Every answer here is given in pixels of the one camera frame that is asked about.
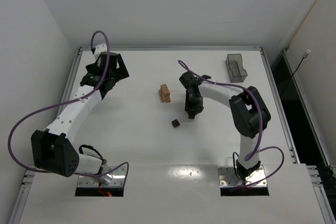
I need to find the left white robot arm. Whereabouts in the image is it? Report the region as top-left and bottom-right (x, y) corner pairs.
(31, 52), (129, 177)

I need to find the smoky transparent plastic bin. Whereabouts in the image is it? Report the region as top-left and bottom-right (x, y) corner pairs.
(225, 54), (248, 83)

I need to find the dark brown wood cube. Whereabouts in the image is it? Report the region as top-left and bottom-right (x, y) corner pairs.
(172, 120), (180, 128)

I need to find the light rectangular wood block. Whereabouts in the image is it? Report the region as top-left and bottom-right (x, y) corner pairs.
(160, 84), (170, 97)

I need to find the black cable white plug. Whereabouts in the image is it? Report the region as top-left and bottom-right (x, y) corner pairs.
(280, 49), (311, 98)

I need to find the aluminium table frame rail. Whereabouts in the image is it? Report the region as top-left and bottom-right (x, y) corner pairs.
(78, 46), (264, 52)

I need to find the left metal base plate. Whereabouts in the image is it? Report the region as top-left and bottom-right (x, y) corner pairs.
(77, 165), (128, 188)

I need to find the metal base plate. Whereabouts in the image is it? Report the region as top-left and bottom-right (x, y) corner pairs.
(77, 165), (128, 188)
(218, 166), (267, 189)

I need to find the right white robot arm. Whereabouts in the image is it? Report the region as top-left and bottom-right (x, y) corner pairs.
(179, 72), (271, 181)

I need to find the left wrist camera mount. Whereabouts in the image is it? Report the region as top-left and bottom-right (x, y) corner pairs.
(93, 43), (107, 56)

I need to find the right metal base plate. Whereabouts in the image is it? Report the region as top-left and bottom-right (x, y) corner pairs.
(218, 166), (267, 189)

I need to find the long light wood block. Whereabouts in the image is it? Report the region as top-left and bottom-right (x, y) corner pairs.
(159, 90), (171, 103)

